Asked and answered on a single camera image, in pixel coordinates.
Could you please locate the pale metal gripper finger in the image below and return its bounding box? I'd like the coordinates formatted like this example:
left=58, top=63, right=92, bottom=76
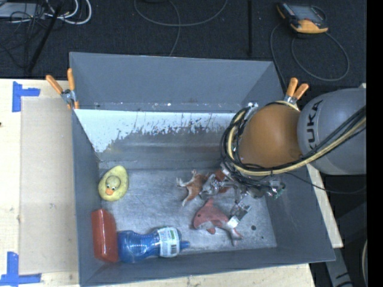
left=199, top=173, right=232, bottom=200
left=228, top=200, right=252, bottom=224

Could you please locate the brown toy animal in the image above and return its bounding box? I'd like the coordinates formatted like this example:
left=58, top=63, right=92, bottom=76
left=175, top=169, right=211, bottom=207

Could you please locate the pink toy dolphin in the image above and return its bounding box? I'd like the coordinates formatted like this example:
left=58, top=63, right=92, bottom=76
left=191, top=198, right=244, bottom=248

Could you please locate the blue plastic bottle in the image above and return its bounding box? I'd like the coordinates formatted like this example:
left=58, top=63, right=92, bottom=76
left=117, top=226, right=191, bottom=264

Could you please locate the yellow rubber duck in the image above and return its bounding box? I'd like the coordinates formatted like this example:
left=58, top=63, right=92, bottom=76
left=98, top=165, right=130, bottom=203

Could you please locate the grey metal bin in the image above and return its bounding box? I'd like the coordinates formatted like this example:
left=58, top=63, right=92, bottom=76
left=68, top=51, right=336, bottom=286

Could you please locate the red-brown flat block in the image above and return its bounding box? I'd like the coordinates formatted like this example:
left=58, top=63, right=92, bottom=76
left=90, top=209, right=120, bottom=264

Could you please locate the pale cardboard board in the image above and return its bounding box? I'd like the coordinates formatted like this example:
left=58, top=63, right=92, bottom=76
left=18, top=96, right=80, bottom=275

